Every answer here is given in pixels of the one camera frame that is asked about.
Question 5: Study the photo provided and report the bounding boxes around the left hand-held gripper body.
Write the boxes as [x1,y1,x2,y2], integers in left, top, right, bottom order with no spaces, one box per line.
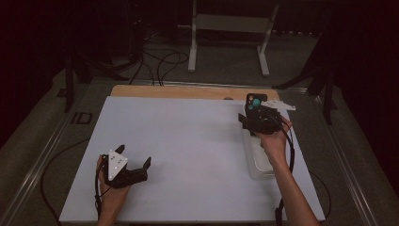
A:
[101,149,149,189]

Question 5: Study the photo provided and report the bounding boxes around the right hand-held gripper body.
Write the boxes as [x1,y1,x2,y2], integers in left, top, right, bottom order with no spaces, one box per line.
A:
[246,99,297,136]

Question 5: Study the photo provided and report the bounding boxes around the iridescent teal-edged phone case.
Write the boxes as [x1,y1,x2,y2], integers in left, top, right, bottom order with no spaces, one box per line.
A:
[247,97,262,111]

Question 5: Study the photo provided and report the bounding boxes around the white plastic bin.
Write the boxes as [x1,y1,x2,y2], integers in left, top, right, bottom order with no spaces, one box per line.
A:
[243,103,283,181]

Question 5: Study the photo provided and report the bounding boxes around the person's left hand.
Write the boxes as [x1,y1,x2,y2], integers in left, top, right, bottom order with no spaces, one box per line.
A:
[97,155,133,210]

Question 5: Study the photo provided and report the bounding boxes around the person's right hand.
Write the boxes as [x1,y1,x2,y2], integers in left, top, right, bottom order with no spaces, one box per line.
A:
[255,117,294,163]

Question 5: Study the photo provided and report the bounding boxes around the wooden table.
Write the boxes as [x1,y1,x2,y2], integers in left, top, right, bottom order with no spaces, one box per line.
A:
[110,84,280,102]

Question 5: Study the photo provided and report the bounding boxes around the black stand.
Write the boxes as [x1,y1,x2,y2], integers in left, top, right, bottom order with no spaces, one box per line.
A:
[56,53,130,114]
[272,37,340,126]

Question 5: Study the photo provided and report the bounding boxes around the grey metal stand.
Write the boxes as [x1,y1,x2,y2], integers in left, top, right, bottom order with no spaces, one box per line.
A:
[177,0,280,78]

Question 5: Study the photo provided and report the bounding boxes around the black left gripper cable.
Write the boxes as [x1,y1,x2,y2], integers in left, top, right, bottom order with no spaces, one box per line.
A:
[94,162,109,220]

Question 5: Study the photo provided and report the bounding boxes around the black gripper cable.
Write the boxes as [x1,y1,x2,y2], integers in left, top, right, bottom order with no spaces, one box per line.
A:
[94,162,109,220]
[274,117,296,226]

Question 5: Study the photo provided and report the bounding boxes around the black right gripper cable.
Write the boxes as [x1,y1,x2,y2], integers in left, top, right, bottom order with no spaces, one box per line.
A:
[274,117,296,226]

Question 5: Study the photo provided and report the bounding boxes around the aluminium floor frame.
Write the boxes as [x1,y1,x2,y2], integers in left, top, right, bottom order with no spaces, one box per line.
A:
[0,78,380,226]

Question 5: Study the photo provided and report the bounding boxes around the black looped cable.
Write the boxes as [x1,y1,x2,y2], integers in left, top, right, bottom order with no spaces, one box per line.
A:
[155,50,191,87]
[128,46,156,87]

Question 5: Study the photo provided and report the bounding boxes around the black floor cable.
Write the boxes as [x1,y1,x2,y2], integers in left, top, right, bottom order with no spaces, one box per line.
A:
[40,137,92,222]
[309,169,332,221]

